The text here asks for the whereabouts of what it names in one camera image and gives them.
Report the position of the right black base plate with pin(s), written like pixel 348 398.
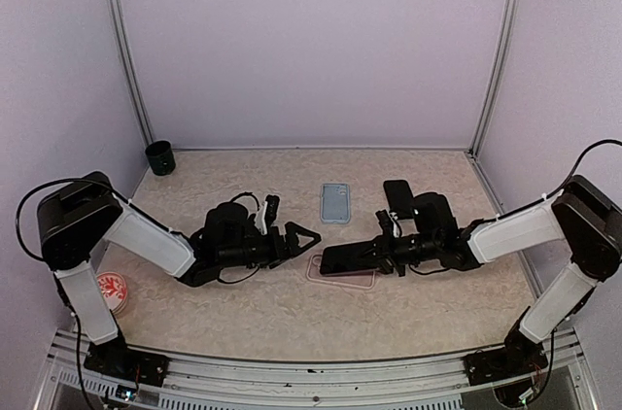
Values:
pixel 517 356

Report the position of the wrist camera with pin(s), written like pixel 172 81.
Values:
pixel 267 213
pixel 388 223

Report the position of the light blue phone case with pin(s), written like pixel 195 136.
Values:
pixel 335 204

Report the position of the left aluminium frame post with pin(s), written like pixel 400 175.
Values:
pixel 128 68

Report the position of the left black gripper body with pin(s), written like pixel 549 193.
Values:
pixel 274 254

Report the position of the right aluminium frame post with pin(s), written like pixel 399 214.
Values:
pixel 509 12

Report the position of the dark green cup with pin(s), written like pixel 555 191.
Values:
pixel 160 157

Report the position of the front aluminium rail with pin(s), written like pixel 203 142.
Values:
pixel 193 381

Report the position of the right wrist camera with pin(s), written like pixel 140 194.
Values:
pixel 388 223

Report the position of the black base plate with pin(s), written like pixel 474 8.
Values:
pixel 517 356
pixel 115 359

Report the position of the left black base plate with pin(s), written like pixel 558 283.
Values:
pixel 115 359

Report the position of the aluminium frame post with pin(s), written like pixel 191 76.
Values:
pixel 509 12
pixel 128 68

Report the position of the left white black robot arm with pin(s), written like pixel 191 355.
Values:
pixel 81 213

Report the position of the red white round dish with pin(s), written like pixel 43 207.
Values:
pixel 114 290

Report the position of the clear pink phone case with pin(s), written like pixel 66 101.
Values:
pixel 362 281

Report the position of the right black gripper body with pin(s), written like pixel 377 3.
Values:
pixel 399 255

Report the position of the large black smartphone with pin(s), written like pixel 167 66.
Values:
pixel 399 196

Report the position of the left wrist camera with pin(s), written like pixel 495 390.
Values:
pixel 267 213

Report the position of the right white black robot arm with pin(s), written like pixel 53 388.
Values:
pixel 577 213

